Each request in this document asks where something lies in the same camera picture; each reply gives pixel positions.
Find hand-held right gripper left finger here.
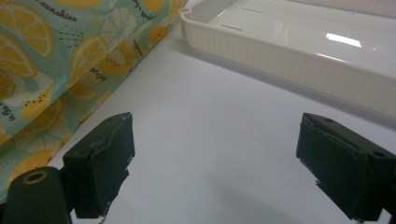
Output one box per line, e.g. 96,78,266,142
62,111,136,219

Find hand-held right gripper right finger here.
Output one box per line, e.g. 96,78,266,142
295,112,396,223

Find lemon print cloth bag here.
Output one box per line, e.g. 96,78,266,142
0,0,189,203

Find white plastic tray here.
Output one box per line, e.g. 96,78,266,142
179,0,396,121

